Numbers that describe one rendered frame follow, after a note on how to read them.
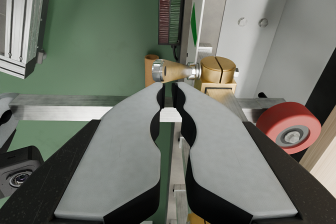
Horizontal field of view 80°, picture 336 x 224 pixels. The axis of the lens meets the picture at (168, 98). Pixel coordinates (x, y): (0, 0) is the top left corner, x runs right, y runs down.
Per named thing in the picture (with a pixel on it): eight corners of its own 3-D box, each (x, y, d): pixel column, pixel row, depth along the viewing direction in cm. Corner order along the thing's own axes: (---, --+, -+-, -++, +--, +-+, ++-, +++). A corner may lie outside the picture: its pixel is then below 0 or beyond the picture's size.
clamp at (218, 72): (188, 122, 38) (192, 142, 34) (197, 55, 31) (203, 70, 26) (218, 122, 38) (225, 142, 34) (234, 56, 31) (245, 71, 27)
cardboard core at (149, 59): (145, 104, 127) (144, 59, 110) (146, 97, 134) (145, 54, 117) (157, 104, 127) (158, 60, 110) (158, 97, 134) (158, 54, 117)
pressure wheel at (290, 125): (235, 111, 40) (258, 158, 31) (245, 75, 36) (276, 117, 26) (274, 111, 40) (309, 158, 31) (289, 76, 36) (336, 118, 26)
